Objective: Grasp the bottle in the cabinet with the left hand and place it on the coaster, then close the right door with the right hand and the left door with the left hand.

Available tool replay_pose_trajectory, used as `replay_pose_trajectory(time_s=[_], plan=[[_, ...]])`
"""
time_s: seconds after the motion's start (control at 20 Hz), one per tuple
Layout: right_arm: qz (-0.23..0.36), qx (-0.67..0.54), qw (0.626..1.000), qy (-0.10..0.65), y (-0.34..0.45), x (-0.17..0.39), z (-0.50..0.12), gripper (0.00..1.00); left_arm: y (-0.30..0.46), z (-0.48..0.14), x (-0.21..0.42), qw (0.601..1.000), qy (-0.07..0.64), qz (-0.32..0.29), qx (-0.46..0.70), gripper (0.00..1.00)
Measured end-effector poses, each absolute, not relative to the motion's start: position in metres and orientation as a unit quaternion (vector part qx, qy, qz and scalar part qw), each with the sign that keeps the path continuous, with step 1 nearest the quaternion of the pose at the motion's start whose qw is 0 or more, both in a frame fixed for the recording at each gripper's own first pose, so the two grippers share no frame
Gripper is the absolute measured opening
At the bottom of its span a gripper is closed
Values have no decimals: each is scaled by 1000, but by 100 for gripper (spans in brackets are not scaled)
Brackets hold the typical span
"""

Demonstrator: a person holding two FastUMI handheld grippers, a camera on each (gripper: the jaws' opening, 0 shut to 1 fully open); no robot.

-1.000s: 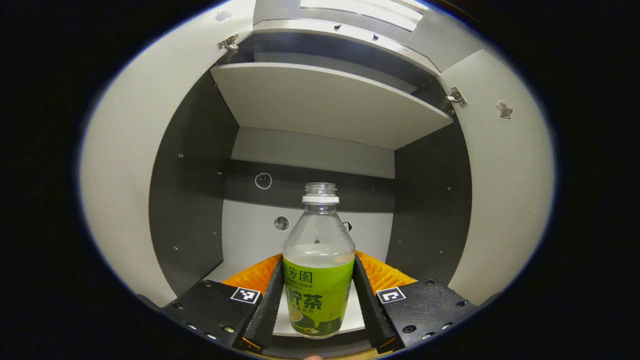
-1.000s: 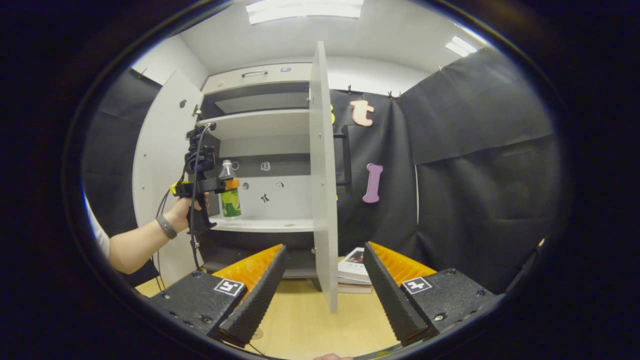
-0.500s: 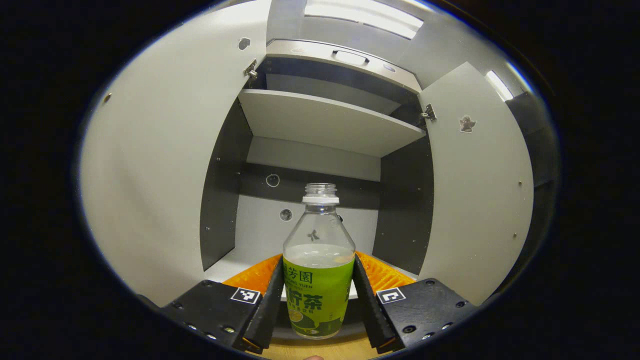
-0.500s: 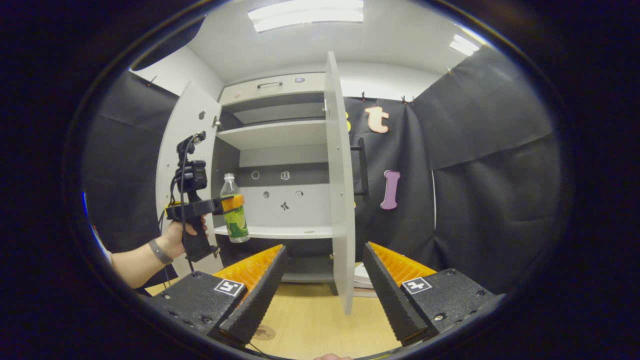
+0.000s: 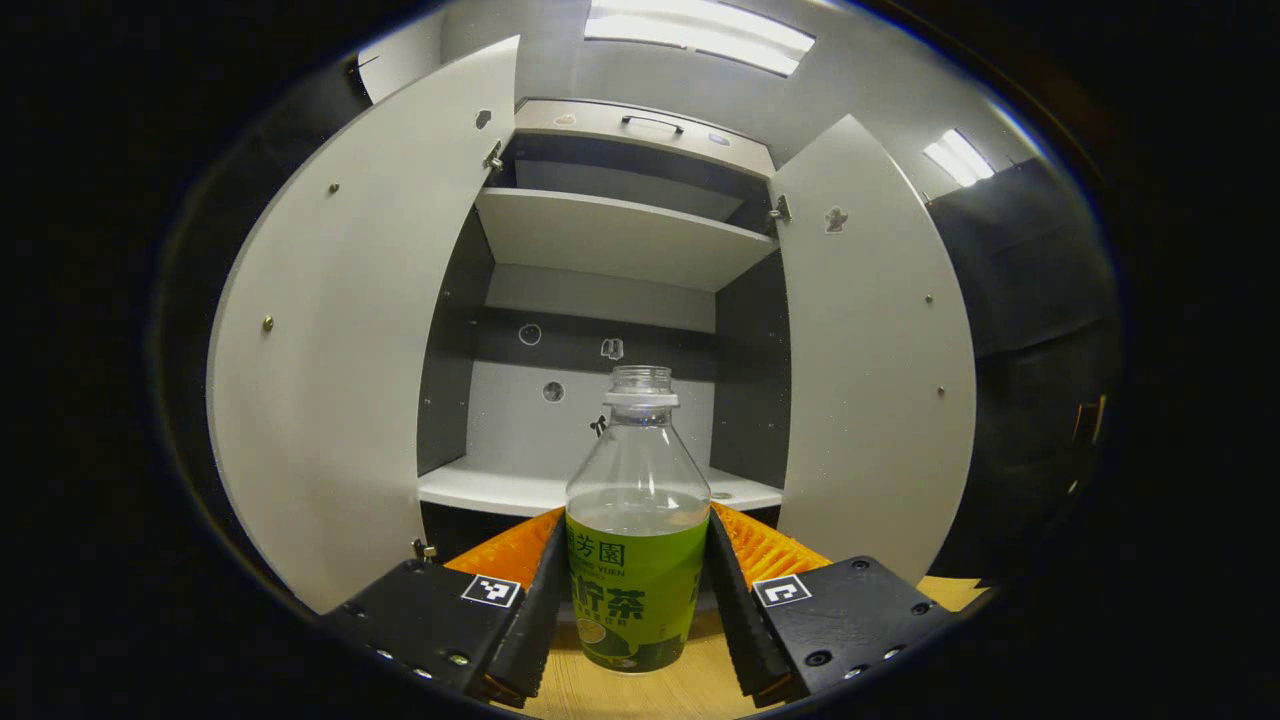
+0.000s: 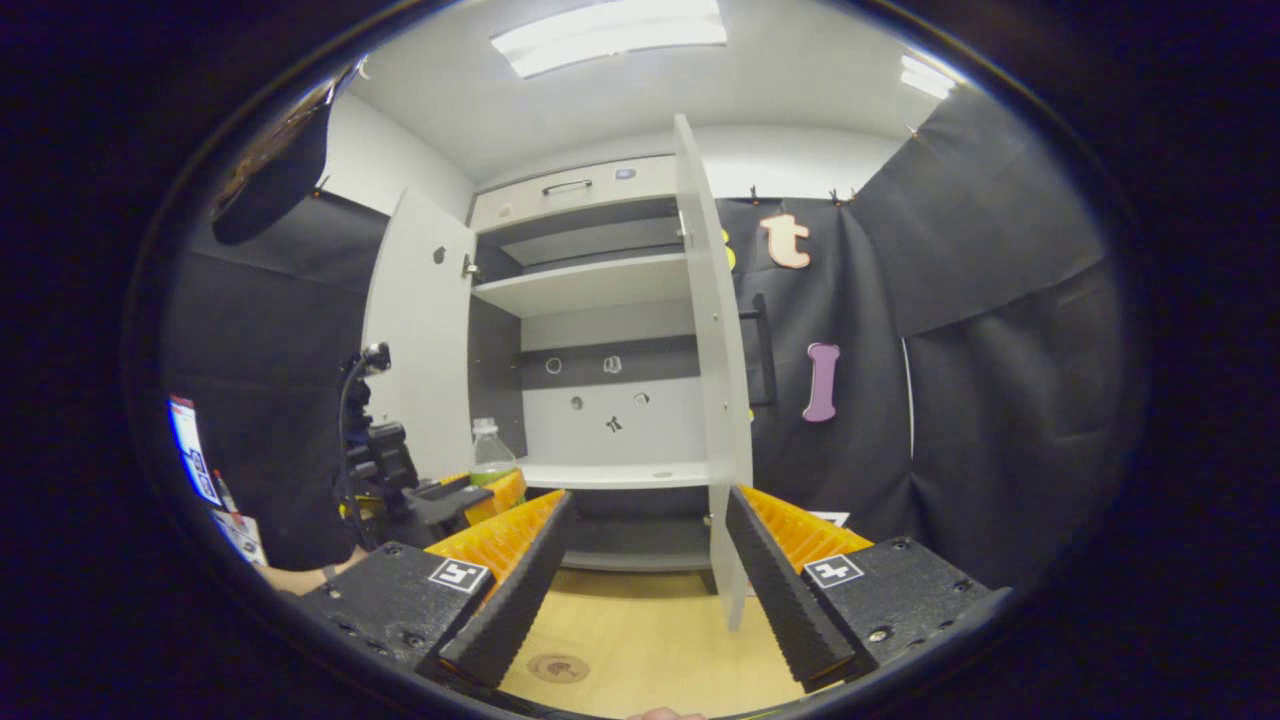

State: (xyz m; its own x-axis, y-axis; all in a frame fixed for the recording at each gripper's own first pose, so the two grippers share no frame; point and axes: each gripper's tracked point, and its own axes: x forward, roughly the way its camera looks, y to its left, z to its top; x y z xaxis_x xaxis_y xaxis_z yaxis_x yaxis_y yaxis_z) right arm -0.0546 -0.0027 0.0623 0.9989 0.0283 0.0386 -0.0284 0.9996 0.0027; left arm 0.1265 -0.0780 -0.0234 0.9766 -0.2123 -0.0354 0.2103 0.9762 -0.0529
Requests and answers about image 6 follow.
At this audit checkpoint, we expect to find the bright printed panel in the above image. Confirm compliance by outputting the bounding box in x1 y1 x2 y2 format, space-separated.
168 395 223 508

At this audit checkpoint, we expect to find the large ceiling light panel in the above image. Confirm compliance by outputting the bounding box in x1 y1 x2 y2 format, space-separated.
490 0 728 79

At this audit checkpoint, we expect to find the grey cabinet drawer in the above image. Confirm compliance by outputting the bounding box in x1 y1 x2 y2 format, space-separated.
470 155 681 233

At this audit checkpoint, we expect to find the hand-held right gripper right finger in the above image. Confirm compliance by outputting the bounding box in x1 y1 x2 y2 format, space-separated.
724 484 1003 694

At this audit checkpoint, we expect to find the green label bottle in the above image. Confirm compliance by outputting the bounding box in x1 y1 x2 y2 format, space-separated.
470 417 521 491

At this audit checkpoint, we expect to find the white paper sheet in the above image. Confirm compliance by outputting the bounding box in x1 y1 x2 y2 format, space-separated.
212 468 269 568

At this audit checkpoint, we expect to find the grey cabinet door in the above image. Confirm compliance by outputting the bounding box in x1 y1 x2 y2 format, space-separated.
672 113 779 632
362 188 477 483

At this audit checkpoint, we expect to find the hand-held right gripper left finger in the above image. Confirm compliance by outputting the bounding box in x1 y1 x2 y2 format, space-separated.
298 489 580 691

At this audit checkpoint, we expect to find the grey cabinet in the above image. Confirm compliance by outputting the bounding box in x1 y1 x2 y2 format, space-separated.
465 155 716 573

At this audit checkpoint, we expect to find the black backdrop cloth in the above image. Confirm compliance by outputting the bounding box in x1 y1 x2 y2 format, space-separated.
160 85 1131 591

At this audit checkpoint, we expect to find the small ceiling light panel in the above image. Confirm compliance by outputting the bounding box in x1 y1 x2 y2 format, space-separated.
900 55 957 100

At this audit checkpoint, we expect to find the round brown coaster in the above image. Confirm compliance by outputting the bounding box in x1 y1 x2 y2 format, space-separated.
527 653 591 685

